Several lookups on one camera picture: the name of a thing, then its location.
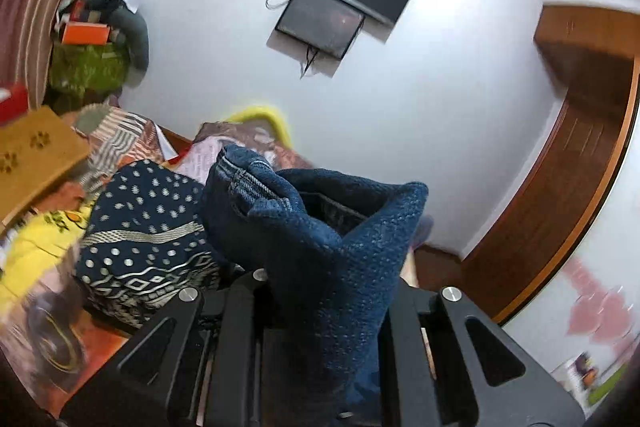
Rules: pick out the small black monitor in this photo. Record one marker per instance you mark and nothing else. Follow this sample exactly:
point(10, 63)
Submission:
point(320, 22)

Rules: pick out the green patterned bag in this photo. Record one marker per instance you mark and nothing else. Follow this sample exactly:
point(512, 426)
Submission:
point(87, 69)

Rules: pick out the wooden paw-print table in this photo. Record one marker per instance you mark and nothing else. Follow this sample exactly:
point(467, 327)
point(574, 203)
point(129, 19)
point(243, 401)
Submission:
point(40, 152)

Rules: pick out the wooden door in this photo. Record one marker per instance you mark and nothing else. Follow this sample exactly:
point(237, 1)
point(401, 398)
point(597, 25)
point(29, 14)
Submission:
point(575, 132)

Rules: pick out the yellow garment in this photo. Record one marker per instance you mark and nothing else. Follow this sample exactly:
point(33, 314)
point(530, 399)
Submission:
point(35, 252)

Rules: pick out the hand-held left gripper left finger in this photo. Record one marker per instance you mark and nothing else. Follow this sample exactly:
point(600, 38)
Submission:
point(240, 312)

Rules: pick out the orange box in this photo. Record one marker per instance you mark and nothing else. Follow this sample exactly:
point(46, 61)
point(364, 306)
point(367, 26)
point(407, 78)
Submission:
point(85, 33)

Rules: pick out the pink heart wall sticker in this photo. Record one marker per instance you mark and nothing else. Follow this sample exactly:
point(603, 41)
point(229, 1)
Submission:
point(600, 307)

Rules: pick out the blue denim jacket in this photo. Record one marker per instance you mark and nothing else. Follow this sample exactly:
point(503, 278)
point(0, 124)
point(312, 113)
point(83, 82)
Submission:
point(320, 267)

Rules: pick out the red box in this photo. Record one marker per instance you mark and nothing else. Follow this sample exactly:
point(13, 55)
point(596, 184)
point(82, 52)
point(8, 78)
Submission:
point(12, 104)

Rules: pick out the navy patterned dotted garment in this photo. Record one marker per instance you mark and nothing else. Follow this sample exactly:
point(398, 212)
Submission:
point(145, 217)

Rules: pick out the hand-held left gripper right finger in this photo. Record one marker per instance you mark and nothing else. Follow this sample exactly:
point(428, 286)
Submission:
point(406, 324)

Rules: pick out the yellow curved object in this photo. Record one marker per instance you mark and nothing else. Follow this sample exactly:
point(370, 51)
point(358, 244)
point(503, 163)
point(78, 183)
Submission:
point(265, 119)

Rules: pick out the grey cloth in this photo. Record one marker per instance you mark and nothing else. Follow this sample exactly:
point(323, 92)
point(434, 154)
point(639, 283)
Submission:
point(135, 37)

